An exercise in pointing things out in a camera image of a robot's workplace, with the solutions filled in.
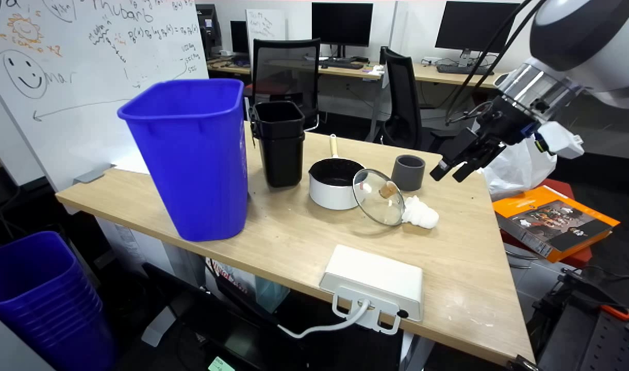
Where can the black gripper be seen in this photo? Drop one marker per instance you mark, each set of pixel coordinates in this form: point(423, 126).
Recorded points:
point(493, 129)

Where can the glass lid with wooden knob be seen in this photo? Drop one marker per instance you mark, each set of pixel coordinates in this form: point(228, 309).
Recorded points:
point(379, 196)

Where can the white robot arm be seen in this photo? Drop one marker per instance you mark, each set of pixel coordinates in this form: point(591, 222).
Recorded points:
point(577, 46)

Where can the grey cup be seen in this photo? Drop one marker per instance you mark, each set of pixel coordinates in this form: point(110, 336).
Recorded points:
point(407, 172)

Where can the black office chair near desk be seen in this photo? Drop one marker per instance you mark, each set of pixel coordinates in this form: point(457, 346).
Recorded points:
point(405, 126)

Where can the white plastic bag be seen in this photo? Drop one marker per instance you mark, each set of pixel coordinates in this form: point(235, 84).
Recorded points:
point(519, 168)

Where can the wooden office desk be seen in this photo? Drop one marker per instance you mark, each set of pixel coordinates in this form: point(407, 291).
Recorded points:
point(371, 73)

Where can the orange book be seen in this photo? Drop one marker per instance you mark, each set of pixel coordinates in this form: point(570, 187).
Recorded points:
point(551, 224)

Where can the white power box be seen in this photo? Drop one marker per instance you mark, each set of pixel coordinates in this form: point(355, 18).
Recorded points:
point(375, 278)

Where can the black computer monitor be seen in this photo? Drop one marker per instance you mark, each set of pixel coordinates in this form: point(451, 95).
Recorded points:
point(473, 28)

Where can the black landfill bin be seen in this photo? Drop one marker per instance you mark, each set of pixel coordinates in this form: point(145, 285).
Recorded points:
point(280, 129)

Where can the black mesh office chair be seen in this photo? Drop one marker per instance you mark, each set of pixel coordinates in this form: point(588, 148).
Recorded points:
point(287, 71)

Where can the blue paper recycling bin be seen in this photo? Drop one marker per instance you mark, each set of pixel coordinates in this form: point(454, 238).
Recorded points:
point(192, 141)

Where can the right whiteboard with smiley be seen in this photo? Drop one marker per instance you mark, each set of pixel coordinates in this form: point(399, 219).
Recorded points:
point(69, 65)

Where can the stack of blue bins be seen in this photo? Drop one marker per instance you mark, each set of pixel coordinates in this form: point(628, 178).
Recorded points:
point(49, 302)

